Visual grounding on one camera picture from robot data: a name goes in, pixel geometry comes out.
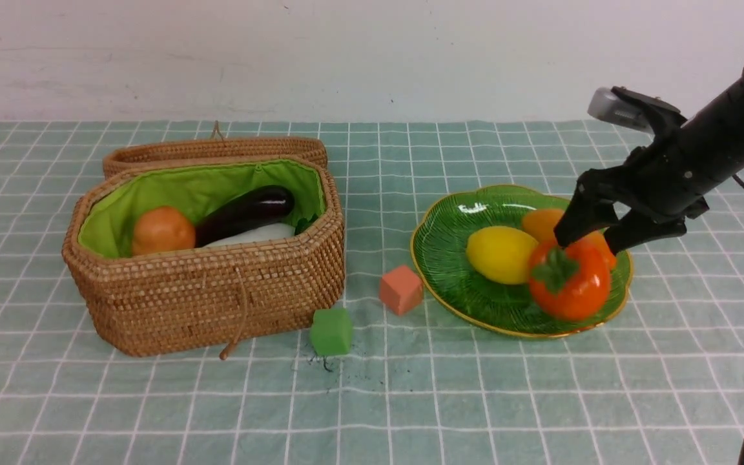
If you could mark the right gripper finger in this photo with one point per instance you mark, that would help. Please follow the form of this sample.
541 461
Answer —
637 229
589 210

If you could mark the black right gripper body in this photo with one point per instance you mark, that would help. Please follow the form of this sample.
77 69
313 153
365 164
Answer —
652 181

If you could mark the orange yellow mango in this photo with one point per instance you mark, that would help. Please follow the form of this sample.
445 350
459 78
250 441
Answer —
540 223

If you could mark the orange persimmon green calyx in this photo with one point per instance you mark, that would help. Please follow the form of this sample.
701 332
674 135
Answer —
569 284

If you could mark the yellow lemon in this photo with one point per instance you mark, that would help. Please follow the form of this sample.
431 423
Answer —
501 253

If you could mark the dark purple eggplant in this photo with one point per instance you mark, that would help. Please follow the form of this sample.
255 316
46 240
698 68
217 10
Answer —
257 208

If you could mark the white radish green leaves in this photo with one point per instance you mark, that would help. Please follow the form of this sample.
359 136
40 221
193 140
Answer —
275 231

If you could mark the brown potato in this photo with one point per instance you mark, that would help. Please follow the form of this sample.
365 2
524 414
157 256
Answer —
162 229

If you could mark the orange carrot green leaves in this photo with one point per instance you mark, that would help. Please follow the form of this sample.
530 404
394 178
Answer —
304 224

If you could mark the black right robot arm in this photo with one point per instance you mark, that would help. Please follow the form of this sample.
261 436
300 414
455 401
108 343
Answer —
711 142

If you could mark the green glass leaf plate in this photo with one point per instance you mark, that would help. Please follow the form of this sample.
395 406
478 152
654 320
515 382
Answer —
438 250

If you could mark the green checkered tablecloth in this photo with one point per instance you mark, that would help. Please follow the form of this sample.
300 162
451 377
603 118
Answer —
661 384

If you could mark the pink foam cube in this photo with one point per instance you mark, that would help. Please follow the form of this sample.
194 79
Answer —
401 290

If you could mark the green foam cube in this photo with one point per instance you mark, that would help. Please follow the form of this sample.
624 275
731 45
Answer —
331 333

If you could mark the woven wicker basket lid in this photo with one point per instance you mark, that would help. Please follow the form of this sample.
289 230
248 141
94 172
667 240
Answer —
307 149

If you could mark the woven wicker basket green lining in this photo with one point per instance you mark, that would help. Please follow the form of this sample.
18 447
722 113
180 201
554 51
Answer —
157 304

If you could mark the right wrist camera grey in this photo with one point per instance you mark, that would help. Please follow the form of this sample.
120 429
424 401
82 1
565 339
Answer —
626 108

